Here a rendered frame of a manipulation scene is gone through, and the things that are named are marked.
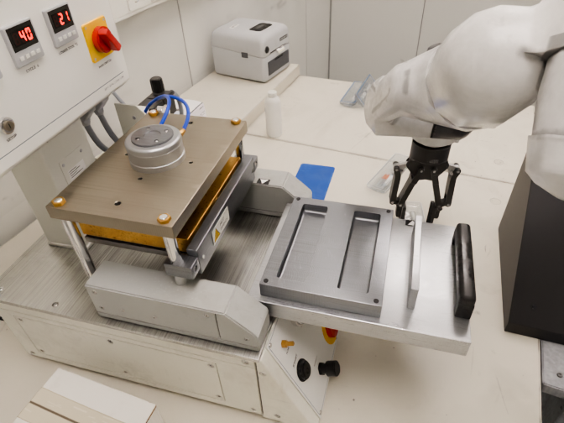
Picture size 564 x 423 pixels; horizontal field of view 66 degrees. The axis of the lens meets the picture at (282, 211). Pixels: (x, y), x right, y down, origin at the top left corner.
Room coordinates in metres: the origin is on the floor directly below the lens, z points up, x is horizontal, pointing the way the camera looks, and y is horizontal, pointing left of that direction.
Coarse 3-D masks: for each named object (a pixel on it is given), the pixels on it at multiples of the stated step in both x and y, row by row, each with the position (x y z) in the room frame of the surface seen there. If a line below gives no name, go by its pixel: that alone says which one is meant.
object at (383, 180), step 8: (392, 160) 1.01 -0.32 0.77; (400, 160) 1.01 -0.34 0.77; (384, 168) 0.98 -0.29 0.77; (392, 168) 0.97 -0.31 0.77; (376, 176) 0.94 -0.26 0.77; (384, 176) 0.94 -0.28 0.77; (392, 176) 0.93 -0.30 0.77; (368, 184) 0.91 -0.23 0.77; (376, 184) 0.91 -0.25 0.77; (384, 184) 0.90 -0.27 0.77
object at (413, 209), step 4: (408, 204) 0.82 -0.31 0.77; (412, 204) 0.82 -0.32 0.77; (416, 204) 0.81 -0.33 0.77; (420, 204) 0.81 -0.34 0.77; (408, 208) 0.80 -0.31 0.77; (412, 208) 0.80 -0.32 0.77; (416, 208) 0.80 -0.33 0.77; (420, 208) 0.80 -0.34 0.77; (408, 212) 0.78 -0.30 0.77; (412, 212) 0.78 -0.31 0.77; (416, 212) 0.78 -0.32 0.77; (420, 212) 0.78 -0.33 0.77; (408, 216) 0.77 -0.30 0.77; (412, 216) 0.77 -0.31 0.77; (424, 220) 0.75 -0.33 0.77
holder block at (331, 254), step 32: (288, 224) 0.51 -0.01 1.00; (320, 224) 0.52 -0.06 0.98; (352, 224) 0.52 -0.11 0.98; (384, 224) 0.50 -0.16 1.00; (288, 256) 0.46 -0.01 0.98; (320, 256) 0.44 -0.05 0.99; (352, 256) 0.45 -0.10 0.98; (384, 256) 0.43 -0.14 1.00; (288, 288) 0.38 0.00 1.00; (320, 288) 0.38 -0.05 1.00; (352, 288) 0.39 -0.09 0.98
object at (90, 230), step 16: (240, 160) 0.61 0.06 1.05; (224, 176) 0.56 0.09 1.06; (208, 192) 0.52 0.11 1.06; (208, 208) 0.48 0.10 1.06; (80, 224) 0.47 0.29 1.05; (192, 224) 0.45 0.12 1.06; (96, 240) 0.46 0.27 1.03; (112, 240) 0.46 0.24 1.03; (128, 240) 0.45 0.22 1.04; (144, 240) 0.44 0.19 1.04; (160, 240) 0.43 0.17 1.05
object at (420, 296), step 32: (416, 224) 0.48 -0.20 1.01; (416, 256) 0.41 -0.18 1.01; (448, 256) 0.45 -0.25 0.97; (256, 288) 0.41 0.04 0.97; (384, 288) 0.39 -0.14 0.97; (416, 288) 0.36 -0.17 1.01; (448, 288) 0.39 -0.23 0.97; (320, 320) 0.36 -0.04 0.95; (352, 320) 0.34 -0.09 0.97; (384, 320) 0.34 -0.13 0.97; (416, 320) 0.34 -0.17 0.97; (448, 320) 0.34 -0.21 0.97
